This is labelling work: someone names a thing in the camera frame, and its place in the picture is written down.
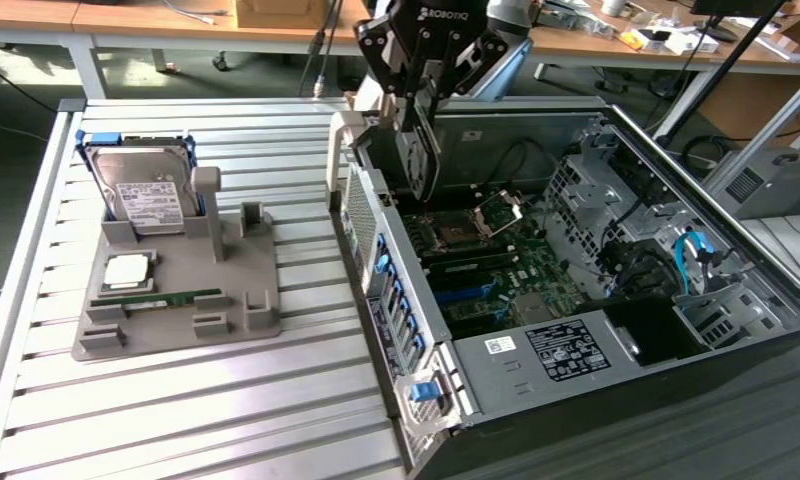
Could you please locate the black caster wheel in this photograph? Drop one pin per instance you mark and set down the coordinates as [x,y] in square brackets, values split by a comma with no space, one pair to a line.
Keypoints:
[222,61]

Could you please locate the brown cardboard box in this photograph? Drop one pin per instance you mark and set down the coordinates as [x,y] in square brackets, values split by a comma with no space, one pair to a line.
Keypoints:
[280,12]

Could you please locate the wooden desk with grey legs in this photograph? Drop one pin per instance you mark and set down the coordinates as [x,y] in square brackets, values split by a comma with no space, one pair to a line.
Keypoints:
[40,15]

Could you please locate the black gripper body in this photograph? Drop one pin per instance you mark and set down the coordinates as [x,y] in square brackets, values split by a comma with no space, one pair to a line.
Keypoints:
[441,35]

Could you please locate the grey equipment box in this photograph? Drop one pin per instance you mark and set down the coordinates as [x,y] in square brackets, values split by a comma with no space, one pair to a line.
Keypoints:
[781,190]

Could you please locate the black monitor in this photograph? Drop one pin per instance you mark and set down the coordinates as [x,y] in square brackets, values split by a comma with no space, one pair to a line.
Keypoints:
[734,5]

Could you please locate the blue case latch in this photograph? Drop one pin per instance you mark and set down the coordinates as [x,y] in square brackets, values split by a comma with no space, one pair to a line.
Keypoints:
[423,391]

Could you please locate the white carton box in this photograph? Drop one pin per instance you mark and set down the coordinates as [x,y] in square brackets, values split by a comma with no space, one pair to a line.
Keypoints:
[690,44]

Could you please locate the CPU socket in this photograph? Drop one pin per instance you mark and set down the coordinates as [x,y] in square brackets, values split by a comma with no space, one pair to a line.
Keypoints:
[454,232]

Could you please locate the silver CPU chip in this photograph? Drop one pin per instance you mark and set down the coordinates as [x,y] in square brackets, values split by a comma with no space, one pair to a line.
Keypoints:
[127,272]

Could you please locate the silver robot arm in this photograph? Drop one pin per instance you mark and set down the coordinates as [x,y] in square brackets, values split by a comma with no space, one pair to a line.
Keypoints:
[514,60]

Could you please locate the green motherboard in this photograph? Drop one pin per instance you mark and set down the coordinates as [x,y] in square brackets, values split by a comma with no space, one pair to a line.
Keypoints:
[541,280]

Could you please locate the grey plastic parts rack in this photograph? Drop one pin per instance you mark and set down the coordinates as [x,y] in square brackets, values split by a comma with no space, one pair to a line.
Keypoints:
[174,280]

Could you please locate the metal socket cover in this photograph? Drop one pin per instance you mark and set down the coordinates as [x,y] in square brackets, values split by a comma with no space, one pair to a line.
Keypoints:
[501,210]

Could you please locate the open grey PC case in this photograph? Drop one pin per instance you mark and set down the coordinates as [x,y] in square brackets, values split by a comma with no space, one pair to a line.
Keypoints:
[401,220]

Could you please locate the grey metal disk bay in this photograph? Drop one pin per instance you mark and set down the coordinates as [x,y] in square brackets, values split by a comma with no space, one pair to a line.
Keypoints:
[721,320]

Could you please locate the graphics card with black cooler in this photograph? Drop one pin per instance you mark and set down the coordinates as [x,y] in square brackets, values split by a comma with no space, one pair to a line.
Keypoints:
[421,155]

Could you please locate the hard disk in blue caddy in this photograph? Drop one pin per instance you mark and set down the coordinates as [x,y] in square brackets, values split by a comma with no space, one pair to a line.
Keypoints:
[140,175]

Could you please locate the grey power supply unit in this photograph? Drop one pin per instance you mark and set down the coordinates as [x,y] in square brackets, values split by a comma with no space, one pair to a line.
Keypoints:
[501,380]

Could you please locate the grey chipset heatsink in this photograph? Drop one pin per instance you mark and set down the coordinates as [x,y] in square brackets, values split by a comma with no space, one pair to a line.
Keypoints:
[533,309]

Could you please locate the installed black RAM stick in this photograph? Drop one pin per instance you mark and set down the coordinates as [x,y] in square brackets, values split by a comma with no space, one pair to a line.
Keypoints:
[474,265]

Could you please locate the black tripod pole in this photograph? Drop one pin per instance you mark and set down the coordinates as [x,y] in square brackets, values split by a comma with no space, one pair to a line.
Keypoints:
[727,65]

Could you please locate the aluminium profile frame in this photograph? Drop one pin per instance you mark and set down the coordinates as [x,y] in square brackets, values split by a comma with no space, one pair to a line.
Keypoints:
[794,107]

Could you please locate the green RAM stick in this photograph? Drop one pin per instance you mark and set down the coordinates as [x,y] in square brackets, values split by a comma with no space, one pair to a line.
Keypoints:
[167,298]

